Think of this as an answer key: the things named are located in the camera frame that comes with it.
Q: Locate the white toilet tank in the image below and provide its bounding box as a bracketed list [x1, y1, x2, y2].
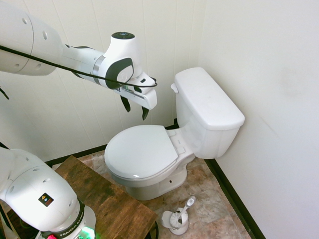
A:
[175, 90, 242, 159]

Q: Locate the white toilet tank lid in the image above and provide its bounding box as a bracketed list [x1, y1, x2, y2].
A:
[174, 67, 246, 131]

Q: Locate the white toilet seat lid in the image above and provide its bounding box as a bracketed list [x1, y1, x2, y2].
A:
[104, 124, 179, 180]

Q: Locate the white toilet brush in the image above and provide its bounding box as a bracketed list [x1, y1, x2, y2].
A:
[168, 196, 197, 226]

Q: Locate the white toilet bowl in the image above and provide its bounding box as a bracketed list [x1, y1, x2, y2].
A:
[109, 124, 200, 201]

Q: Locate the black cable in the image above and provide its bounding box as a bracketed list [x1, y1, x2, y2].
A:
[0, 45, 159, 90]

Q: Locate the brown wooden table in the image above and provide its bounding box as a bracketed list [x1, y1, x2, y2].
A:
[5, 155, 158, 239]

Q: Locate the white toilet brush holder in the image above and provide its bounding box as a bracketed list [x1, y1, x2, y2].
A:
[161, 210, 189, 235]

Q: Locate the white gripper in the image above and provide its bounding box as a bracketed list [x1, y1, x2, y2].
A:
[114, 71, 158, 121]

